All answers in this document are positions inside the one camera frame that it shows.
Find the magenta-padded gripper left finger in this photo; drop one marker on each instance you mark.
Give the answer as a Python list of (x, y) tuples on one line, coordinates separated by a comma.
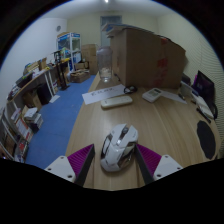
[(63, 166)]

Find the clear plastic jar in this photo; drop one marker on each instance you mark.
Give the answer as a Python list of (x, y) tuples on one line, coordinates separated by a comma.
[(104, 63)]

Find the open cardboard box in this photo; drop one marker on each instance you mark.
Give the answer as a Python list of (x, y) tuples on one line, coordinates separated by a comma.
[(79, 76)]

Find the ceiling light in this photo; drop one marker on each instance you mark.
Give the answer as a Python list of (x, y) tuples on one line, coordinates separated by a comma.
[(106, 1)]

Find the cluttered shelf unit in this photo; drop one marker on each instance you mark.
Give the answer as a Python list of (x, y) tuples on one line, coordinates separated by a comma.
[(18, 133)]

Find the black pen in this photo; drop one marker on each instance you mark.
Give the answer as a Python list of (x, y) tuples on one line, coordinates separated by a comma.
[(203, 115)]

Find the black computer tower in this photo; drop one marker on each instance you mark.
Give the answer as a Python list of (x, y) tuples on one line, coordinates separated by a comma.
[(44, 94)]

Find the black floor stand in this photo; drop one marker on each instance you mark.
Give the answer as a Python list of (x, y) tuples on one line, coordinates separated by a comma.
[(61, 71)]

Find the dark flat monitor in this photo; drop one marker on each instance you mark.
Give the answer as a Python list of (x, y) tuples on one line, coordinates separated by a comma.
[(204, 87)]

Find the black mouse pad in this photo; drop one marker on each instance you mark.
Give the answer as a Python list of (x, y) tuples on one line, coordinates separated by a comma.
[(206, 139)]

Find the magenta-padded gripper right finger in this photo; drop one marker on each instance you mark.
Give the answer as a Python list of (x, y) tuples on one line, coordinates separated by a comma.
[(166, 165)]

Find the white computer mouse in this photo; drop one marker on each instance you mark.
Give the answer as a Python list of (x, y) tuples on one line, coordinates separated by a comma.
[(118, 148)]

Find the grey door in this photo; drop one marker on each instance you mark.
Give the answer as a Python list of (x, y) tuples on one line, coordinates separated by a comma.
[(108, 21)]

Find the white calculator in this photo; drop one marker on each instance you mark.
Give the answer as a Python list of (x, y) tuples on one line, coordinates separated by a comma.
[(152, 95)]

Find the large brown cardboard box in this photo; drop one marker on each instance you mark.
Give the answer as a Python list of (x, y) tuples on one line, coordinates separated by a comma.
[(146, 58)]

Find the long white remote control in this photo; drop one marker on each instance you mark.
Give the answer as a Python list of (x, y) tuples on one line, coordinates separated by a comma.
[(116, 101)]

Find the open white notebook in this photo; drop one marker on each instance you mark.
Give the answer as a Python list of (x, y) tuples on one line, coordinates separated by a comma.
[(203, 106)]

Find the round wall clock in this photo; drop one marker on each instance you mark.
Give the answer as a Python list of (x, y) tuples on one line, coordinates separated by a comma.
[(58, 28)]

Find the long wooden side desk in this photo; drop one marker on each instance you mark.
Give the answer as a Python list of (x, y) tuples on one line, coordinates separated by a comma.
[(36, 77)]

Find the blue glass display cabinet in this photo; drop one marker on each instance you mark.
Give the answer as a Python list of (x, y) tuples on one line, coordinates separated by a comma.
[(68, 45)]

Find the white paper sheet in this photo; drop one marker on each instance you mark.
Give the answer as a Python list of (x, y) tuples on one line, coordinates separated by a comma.
[(173, 96), (100, 94)]

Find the stacked cardboard boxes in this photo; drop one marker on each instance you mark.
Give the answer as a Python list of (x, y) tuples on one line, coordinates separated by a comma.
[(89, 58)]

